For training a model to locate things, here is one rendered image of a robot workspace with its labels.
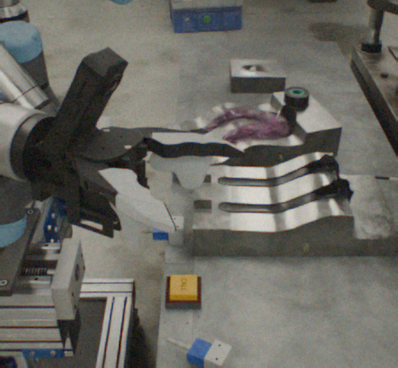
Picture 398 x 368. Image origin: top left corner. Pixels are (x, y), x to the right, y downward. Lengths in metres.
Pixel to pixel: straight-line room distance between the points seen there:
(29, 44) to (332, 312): 0.92
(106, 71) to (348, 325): 0.90
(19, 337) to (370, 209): 0.88
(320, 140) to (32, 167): 1.21
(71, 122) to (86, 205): 0.08
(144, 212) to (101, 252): 2.11
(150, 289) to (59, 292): 1.33
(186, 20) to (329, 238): 3.64
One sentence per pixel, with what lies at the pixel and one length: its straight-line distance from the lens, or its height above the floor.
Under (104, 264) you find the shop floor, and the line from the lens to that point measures 2.47.
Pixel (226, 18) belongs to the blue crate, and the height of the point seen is 0.11.
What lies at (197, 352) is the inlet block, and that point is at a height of 0.84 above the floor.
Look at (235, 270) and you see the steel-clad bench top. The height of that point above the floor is 0.80.
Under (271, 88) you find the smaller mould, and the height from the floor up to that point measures 0.82.
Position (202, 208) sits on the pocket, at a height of 0.86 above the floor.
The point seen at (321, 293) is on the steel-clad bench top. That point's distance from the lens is 1.28.
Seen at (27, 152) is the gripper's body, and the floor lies 1.45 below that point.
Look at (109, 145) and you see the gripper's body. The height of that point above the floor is 1.47.
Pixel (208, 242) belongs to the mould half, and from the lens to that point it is 1.30.
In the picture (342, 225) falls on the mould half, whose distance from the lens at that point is 1.30.
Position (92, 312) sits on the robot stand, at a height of 0.21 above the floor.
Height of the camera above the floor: 1.73
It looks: 36 degrees down
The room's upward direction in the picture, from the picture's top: straight up
